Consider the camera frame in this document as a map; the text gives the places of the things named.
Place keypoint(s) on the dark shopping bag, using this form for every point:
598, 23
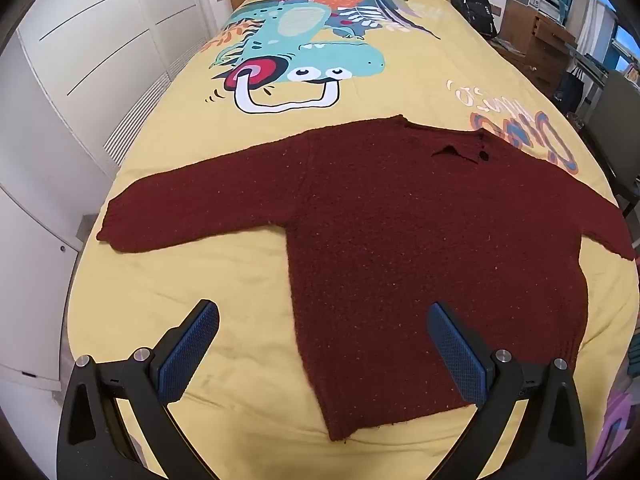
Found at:
570, 92

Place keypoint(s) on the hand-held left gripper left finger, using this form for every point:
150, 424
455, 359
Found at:
190, 350

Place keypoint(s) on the wooden drawer cabinet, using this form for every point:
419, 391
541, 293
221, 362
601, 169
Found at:
540, 45

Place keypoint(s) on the dark red knit sweater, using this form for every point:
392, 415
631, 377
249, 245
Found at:
400, 240

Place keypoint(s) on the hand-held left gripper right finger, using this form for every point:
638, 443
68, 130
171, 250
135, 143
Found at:
460, 355

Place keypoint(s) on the yellow cartoon printed bed cover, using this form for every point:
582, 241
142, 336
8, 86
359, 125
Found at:
190, 265

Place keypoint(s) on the black backpack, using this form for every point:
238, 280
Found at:
475, 5

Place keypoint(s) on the grey chair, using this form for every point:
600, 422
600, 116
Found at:
615, 120

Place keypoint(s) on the white wardrobe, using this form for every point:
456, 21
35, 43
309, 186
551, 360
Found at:
75, 85

